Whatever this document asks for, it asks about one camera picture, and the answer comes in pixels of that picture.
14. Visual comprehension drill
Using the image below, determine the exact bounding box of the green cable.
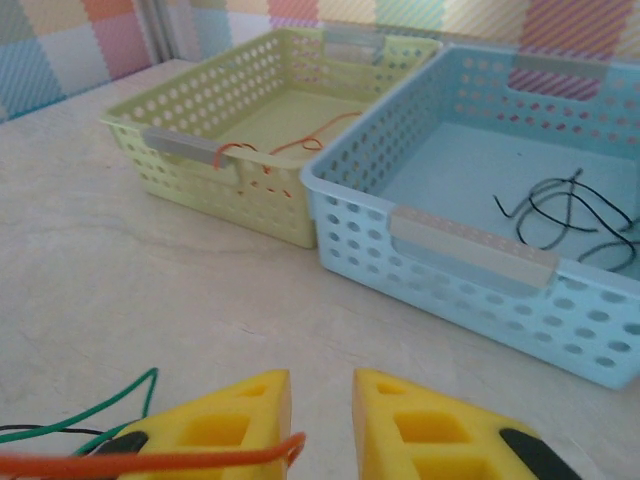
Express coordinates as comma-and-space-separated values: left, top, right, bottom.
0, 368, 159, 456

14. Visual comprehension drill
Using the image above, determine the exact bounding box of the aluminium frame post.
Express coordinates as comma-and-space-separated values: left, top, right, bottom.
132, 0, 184, 66

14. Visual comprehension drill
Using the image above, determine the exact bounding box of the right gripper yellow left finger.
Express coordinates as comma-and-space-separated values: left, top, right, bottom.
99, 368, 295, 480

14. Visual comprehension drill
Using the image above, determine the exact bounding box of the thick orange cable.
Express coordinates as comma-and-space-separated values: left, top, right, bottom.
0, 432, 307, 476

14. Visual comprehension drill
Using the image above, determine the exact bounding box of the thin black cable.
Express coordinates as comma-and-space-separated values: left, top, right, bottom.
492, 167, 640, 274
0, 423, 109, 438

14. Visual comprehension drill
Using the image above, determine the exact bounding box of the thin orange cable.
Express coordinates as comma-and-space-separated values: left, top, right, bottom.
212, 109, 364, 199

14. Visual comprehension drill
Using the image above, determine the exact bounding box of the green perforated plastic basket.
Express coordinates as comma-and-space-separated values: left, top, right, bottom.
98, 27, 444, 250

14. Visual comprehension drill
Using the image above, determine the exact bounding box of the blue perforated plastic basket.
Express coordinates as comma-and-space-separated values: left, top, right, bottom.
298, 43, 640, 391

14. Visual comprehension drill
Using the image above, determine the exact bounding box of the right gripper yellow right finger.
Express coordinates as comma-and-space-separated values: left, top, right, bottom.
352, 368, 584, 480

